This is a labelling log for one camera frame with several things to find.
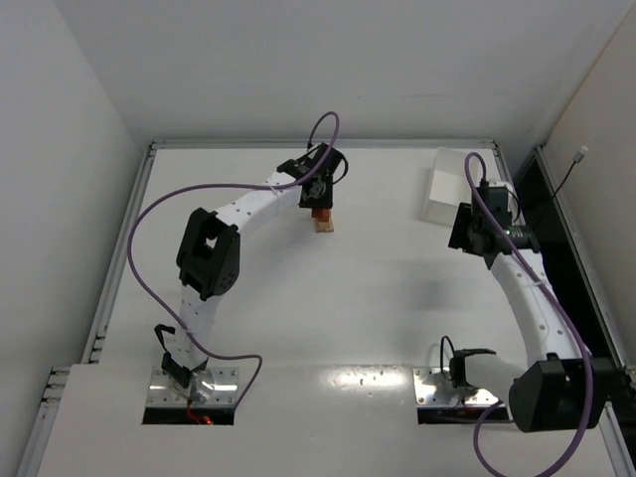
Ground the red-brown triangle wood block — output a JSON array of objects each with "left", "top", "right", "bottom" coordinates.
[{"left": 311, "top": 208, "right": 331, "bottom": 218}]

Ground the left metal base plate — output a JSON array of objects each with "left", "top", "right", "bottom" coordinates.
[{"left": 145, "top": 367, "right": 239, "bottom": 409}]

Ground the aluminium table frame rail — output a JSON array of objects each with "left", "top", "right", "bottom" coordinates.
[{"left": 39, "top": 143, "right": 619, "bottom": 476}]

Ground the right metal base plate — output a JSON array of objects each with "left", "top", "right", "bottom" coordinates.
[{"left": 412, "top": 366, "right": 497, "bottom": 409}]

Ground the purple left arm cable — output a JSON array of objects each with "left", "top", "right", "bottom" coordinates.
[{"left": 126, "top": 111, "right": 342, "bottom": 413}]

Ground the long light wood block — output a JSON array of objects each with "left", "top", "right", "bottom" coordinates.
[{"left": 314, "top": 221, "right": 334, "bottom": 234}]

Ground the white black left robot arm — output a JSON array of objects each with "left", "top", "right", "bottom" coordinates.
[{"left": 155, "top": 143, "right": 349, "bottom": 390}]

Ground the metal base plate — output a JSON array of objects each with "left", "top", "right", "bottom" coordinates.
[
  {"left": 412, "top": 366, "right": 497, "bottom": 409},
  {"left": 145, "top": 367, "right": 239, "bottom": 409}
]

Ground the black cable with white plug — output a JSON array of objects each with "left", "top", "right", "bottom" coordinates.
[{"left": 539, "top": 145, "right": 589, "bottom": 220}]

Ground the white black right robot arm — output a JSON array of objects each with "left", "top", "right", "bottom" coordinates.
[{"left": 448, "top": 180, "right": 617, "bottom": 432}]

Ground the white perforated box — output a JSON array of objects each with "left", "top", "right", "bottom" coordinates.
[{"left": 421, "top": 148, "right": 471, "bottom": 228}]

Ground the red-brown arch wood block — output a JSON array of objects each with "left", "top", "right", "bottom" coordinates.
[{"left": 314, "top": 212, "right": 332, "bottom": 224}]

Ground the red wire under table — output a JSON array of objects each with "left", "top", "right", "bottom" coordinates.
[{"left": 185, "top": 402, "right": 215, "bottom": 426}]

